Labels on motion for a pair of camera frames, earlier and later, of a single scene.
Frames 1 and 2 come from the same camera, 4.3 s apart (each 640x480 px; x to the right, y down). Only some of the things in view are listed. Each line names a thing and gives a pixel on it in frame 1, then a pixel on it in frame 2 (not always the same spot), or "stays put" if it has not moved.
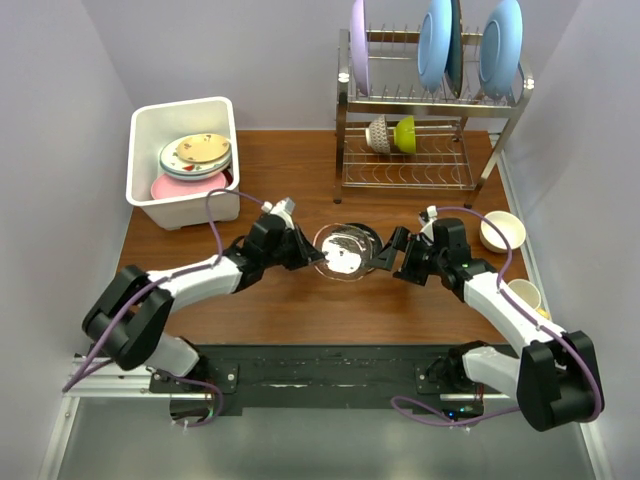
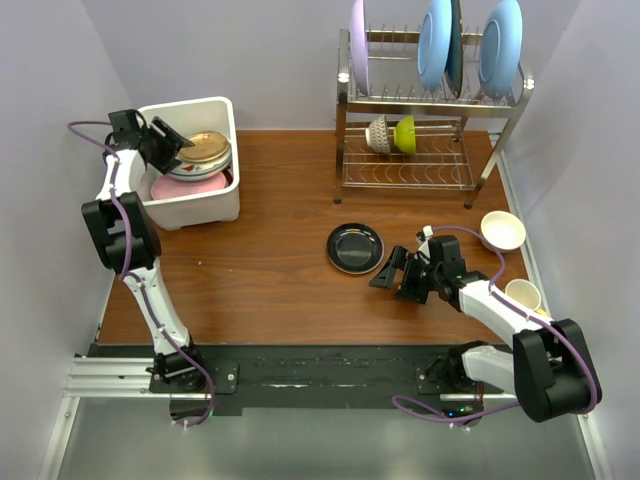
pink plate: [165, 186] stays put
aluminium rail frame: [112, 382] stays put
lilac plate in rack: [359, 47] stays put
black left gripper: [311, 254] -> [171, 145]
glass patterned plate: [346, 251] -> [208, 146]
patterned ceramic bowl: [377, 134] stays put
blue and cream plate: [196, 177] stays put
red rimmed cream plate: [228, 177] stays put
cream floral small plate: [203, 148] -> [203, 167]
